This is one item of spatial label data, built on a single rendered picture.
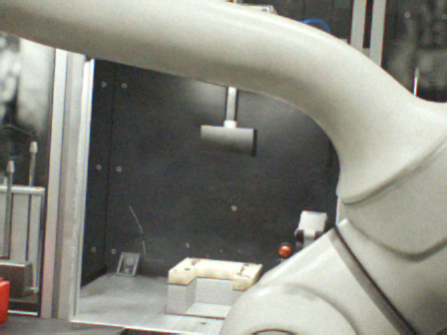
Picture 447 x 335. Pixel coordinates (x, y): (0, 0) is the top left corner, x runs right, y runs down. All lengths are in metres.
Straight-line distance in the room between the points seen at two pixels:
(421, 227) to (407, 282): 0.04
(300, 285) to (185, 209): 1.10
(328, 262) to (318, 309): 0.04
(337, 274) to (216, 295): 0.86
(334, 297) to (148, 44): 0.21
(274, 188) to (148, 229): 0.26
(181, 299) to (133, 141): 0.43
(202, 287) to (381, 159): 0.89
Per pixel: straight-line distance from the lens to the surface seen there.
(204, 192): 1.68
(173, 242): 1.70
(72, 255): 1.30
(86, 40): 0.59
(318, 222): 0.87
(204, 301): 1.45
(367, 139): 0.59
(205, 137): 1.42
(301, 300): 0.58
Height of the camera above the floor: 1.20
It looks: 3 degrees down
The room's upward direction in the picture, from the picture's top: 4 degrees clockwise
